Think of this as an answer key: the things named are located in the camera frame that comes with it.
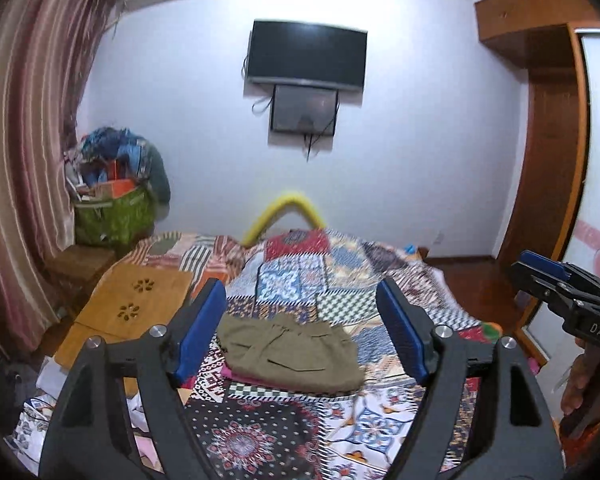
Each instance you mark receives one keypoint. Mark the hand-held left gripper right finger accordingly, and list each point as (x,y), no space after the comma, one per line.
(402,332)

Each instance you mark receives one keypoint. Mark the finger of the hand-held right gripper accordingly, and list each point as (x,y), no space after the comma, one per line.
(535,285)
(540,262)

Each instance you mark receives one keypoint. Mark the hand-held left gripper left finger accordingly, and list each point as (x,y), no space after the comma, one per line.
(200,332)

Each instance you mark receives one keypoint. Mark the olive pants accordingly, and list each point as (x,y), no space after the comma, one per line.
(290,355)

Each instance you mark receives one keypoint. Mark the person's right hand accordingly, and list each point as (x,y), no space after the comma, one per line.
(577,385)

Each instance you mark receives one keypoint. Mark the pink cloth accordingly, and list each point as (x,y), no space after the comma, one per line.
(245,375)

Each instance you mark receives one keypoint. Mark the wooden folding table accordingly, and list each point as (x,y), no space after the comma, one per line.
(130,305)

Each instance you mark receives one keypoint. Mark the striped patterned bedsheet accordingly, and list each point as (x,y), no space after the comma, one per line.
(195,255)

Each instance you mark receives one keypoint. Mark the wooden wardrobe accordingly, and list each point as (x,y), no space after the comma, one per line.
(545,160)

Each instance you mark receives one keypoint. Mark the patchwork printed blanket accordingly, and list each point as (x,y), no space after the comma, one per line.
(300,280)

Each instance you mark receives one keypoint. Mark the wooden stool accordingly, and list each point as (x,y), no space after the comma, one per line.
(77,270)

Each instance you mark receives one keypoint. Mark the green bag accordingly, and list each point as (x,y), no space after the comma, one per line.
(115,217)

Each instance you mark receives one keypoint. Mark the yellow foam tube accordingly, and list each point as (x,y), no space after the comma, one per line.
(280,202)

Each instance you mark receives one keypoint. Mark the pile of white bags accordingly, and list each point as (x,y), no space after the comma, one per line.
(45,425)

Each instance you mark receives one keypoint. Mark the pile of clothes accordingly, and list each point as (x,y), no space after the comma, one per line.
(115,152)

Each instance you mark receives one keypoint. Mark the dark cloth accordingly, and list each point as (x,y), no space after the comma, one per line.
(2,375)

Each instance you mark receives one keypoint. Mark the striped red curtain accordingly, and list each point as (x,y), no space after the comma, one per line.
(25,135)

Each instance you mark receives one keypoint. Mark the wooden bed frame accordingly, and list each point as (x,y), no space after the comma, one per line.
(423,253)

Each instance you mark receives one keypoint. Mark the white wall socket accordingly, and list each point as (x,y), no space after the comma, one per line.
(437,237)

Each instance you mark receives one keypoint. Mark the small black wall monitor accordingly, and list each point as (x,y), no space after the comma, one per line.
(302,110)

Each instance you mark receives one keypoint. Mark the black wall television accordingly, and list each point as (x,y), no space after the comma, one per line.
(307,52)

